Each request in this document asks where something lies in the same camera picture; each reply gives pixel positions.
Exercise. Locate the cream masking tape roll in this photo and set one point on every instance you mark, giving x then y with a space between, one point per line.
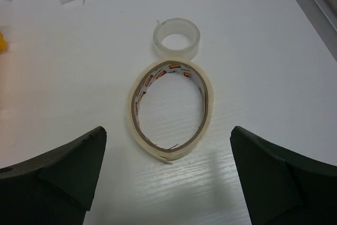
169 105

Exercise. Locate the yellow plastic bin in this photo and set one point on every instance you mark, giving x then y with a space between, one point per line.
3 43

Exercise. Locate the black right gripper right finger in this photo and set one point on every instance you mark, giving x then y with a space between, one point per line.
281 186

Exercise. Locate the small clear tape roll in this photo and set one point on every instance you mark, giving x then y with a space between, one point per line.
176 37

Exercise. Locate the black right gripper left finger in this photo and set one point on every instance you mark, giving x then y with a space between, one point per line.
56 187

